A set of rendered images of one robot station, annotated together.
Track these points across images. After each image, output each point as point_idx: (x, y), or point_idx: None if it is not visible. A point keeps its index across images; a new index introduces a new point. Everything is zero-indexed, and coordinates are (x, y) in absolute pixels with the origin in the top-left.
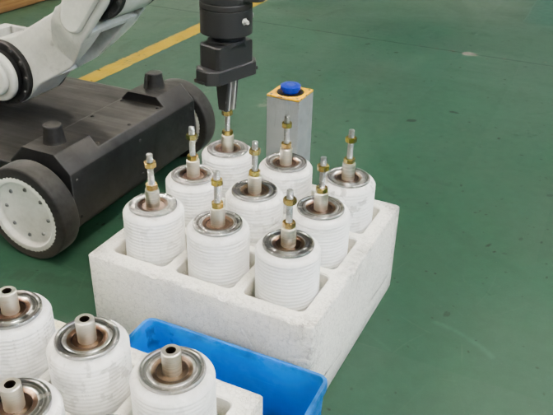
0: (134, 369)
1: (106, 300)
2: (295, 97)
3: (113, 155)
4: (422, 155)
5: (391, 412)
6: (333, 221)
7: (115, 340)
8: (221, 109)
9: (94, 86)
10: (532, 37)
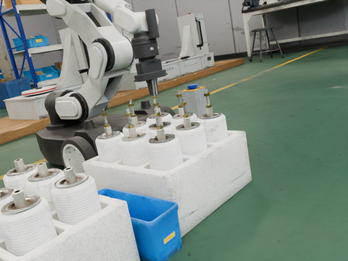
0: None
1: None
2: (193, 89)
3: None
4: (292, 128)
5: (230, 233)
6: (191, 129)
7: (54, 174)
8: (150, 95)
9: (125, 114)
10: None
